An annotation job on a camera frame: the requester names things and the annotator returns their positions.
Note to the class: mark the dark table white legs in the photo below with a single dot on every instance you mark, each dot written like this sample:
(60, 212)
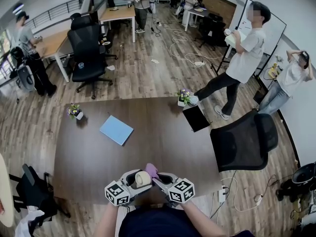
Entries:
(197, 12)

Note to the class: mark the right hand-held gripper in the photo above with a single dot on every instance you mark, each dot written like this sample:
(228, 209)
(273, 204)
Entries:
(181, 190)

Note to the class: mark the whiteboard on black stand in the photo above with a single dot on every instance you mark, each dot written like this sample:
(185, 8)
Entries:
(275, 31)

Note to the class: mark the cream handheld fan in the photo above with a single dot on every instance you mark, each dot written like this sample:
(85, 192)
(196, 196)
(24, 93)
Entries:
(142, 179)

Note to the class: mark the round ceiling lamp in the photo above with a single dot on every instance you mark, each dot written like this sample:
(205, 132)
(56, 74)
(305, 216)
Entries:
(18, 8)

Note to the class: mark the black high-back office chair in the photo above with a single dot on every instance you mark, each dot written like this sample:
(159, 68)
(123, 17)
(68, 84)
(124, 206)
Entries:
(86, 51)

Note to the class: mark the black round seat chair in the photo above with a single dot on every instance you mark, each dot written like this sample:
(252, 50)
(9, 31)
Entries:
(304, 175)

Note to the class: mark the white plastic bag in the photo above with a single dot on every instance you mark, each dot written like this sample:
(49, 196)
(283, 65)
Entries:
(27, 223)

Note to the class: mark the grey chair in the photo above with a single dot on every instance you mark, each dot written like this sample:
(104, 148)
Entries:
(26, 79)

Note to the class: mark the black tablet sleeve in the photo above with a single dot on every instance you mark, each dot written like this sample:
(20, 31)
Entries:
(196, 118)

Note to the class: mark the white box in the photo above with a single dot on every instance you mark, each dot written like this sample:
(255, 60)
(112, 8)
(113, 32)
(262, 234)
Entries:
(233, 39)

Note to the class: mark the blue tape roll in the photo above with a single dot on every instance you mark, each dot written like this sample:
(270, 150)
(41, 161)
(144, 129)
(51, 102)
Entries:
(81, 65)

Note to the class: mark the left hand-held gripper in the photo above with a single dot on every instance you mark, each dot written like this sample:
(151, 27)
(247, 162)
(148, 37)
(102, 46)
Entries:
(117, 192)

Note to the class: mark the person's right forearm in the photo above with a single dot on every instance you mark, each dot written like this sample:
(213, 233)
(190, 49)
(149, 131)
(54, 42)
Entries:
(202, 218)

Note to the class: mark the wooden table with white legs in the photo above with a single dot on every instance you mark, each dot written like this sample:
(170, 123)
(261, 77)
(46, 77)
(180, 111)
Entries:
(54, 43)
(119, 13)

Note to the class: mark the white power strip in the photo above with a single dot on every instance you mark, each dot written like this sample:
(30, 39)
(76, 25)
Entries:
(222, 194)
(199, 64)
(258, 198)

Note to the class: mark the black mesh office chair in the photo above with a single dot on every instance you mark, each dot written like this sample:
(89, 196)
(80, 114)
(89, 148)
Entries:
(239, 144)

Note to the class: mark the person's dark navy clothing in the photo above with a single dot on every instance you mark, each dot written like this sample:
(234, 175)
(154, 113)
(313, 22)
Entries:
(158, 223)

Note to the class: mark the potted purple flowers white pot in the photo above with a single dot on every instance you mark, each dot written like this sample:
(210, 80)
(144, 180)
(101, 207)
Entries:
(184, 97)
(76, 112)

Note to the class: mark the black metal railing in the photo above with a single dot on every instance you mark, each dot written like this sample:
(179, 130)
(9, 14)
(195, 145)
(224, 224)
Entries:
(54, 12)

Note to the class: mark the round beige table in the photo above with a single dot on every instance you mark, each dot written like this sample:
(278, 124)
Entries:
(6, 191)

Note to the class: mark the white plate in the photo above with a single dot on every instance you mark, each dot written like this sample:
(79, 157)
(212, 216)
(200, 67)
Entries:
(106, 43)

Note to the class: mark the light blue notebook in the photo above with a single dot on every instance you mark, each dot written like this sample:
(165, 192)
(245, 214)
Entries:
(116, 130)

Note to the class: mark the purple cloth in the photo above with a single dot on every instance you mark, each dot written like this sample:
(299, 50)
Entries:
(151, 170)

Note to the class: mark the crumpled white paper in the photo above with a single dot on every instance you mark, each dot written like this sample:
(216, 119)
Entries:
(111, 67)
(155, 61)

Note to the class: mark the black armrest office chair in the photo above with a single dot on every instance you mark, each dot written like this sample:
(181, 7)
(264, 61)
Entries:
(34, 189)

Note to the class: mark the yellow device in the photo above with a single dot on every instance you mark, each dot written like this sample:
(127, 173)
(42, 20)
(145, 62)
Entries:
(272, 71)

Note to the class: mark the small ribbed pale blue pot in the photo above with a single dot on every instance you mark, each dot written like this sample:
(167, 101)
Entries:
(194, 100)

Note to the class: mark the person's left forearm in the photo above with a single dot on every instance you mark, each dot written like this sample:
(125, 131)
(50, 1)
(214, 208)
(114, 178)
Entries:
(106, 221)

